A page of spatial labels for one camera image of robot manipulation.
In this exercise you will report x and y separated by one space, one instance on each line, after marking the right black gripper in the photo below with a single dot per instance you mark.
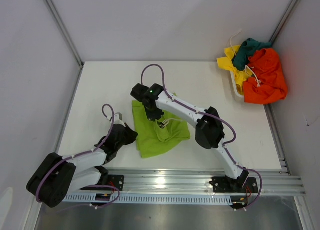
154 116

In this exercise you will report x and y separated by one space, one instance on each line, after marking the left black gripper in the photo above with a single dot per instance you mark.
132 135

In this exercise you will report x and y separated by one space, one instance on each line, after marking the lime green shorts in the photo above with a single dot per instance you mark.
159 136

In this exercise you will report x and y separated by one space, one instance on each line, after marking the orange shorts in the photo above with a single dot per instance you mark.
267 85

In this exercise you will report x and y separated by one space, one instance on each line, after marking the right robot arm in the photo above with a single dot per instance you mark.
209 127

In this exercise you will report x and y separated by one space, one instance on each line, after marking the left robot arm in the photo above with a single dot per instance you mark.
58 176

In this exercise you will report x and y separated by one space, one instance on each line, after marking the yellow shorts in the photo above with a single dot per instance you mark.
226 63

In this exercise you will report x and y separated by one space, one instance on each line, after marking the teal shorts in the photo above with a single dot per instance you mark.
246 50

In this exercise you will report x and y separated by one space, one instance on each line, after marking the white plastic basket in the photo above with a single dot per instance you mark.
237 96

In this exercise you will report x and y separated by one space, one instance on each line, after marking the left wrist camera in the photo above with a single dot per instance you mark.
117 119

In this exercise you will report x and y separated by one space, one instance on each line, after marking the aluminium rail frame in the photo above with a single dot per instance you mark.
196 182

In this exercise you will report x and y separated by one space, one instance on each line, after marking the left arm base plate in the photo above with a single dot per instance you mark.
116 181

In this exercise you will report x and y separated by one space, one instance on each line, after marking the slotted cable duct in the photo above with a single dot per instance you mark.
207 199

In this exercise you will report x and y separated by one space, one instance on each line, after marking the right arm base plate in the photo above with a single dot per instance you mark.
224 184

